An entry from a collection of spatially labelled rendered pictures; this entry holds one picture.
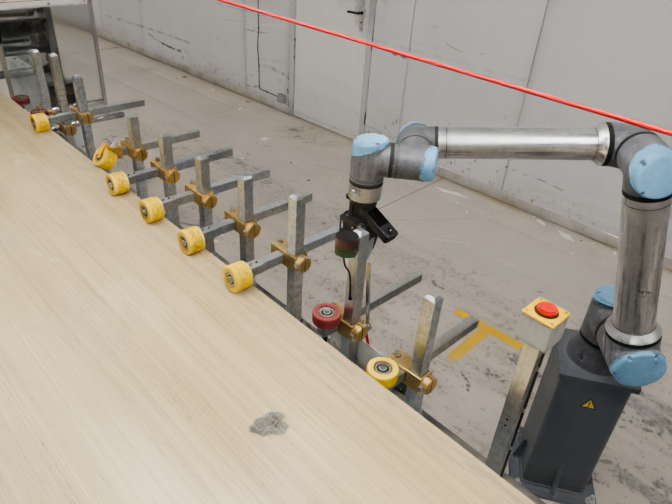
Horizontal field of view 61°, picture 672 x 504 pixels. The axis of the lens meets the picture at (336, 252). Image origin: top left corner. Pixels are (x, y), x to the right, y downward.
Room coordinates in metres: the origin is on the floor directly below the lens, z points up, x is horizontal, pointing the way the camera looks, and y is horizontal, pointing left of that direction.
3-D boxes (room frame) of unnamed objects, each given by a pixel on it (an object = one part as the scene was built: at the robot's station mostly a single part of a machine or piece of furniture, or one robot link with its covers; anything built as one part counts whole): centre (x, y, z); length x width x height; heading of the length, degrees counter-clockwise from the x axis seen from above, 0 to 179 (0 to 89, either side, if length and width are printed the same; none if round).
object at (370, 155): (1.35, -0.07, 1.32); 0.10 x 0.09 x 0.12; 87
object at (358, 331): (1.26, -0.04, 0.85); 0.14 x 0.06 x 0.05; 46
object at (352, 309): (1.25, -0.06, 0.93); 0.04 x 0.04 x 0.48; 46
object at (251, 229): (1.62, 0.32, 0.95); 0.14 x 0.06 x 0.05; 46
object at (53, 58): (2.65, 1.38, 0.93); 0.04 x 0.04 x 0.48; 46
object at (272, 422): (0.83, 0.12, 0.91); 0.09 x 0.07 x 0.02; 103
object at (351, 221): (1.36, -0.06, 1.15); 0.09 x 0.08 x 0.12; 46
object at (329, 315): (1.23, 0.01, 0.85); 0.08 x 0.08 x 0.11
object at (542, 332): (0.90, -0.42, 1.18); 0.07 x 0.07 x 0.08; 46
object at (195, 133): (2.24, 0.78, 0.95); 0.37 x 0.03 x 0.03; 136
